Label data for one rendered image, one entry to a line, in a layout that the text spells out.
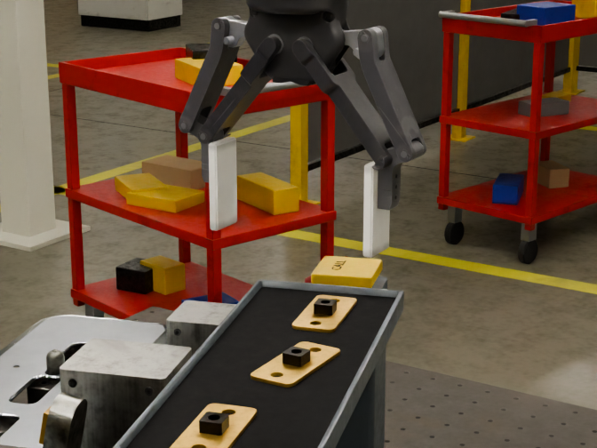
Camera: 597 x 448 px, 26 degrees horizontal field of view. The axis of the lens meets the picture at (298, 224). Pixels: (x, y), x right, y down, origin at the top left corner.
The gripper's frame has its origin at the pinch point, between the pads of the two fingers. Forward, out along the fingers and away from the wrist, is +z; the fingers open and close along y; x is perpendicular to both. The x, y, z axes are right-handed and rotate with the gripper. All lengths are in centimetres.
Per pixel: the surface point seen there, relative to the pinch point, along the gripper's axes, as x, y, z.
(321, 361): -0.9, -1.6, 11.2
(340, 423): 7.6, -8.1, 11.6
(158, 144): -472, 367, 128
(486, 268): -361, 129, 128
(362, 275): -22.4, 6.0, 11.6
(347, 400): 5.2, -7.4, 10.9
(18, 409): -8.5, 38.3, 27.6
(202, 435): 14.9, -1.2, 11.2
